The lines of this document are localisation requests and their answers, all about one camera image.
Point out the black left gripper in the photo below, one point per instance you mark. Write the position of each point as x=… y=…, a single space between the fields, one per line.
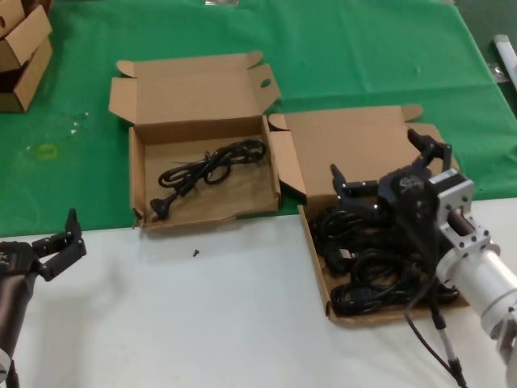
x=14 y=258

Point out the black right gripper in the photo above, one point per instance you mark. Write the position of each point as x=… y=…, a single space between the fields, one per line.
x=410 y=194

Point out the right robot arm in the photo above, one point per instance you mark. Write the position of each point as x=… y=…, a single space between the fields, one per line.
x=476 y=275

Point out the open flat cardboard box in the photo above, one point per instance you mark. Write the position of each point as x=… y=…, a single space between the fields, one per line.
x=351 y=149
x=226 y=194

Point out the small open cardboard box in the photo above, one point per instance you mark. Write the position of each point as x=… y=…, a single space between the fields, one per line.
x=32 y=81
x=28 y=36

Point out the clear plastic scrap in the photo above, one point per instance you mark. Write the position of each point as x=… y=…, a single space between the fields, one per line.
x=83 y=115
x=74 y=131

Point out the small black screw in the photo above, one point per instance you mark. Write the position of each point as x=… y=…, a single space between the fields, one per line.
x=195 y=253

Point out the green table cloth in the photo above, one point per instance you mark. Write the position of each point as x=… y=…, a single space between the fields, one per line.
x=343 y=48

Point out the metal table clamp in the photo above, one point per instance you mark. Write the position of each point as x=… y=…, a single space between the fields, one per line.
x=498 y=74

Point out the white flat panel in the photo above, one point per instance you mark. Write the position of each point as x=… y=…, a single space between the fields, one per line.
x=508 y=56

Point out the grey metal clip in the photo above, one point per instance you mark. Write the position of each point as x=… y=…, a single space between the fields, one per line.
x=220 y=2

